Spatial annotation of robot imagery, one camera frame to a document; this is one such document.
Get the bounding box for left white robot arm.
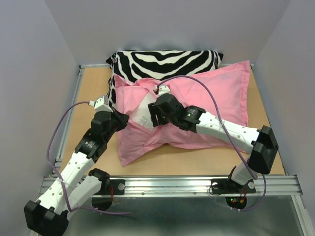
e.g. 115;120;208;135
24;109;129;236

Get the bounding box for pink pillowcase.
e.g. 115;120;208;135
114;61;251;167

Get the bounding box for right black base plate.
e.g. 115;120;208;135
209;178;256;195

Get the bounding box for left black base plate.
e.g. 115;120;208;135
96;179;126;196

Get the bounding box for aluminium mounting rail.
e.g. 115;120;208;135
39;175;303;198

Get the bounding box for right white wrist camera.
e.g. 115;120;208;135
154;85;171;97

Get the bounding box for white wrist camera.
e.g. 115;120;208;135
89;95;113;112
154;85;171;97

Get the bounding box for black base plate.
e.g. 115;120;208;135
209;178;256;195
96;179;126;196

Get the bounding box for zebra striped pillow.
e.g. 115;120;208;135
106;50;223;107

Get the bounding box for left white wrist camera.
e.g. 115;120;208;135
89;95;113;112

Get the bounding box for white pillow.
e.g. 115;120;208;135
131;92;156;130

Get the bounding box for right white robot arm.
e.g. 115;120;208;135
148;93;279;192

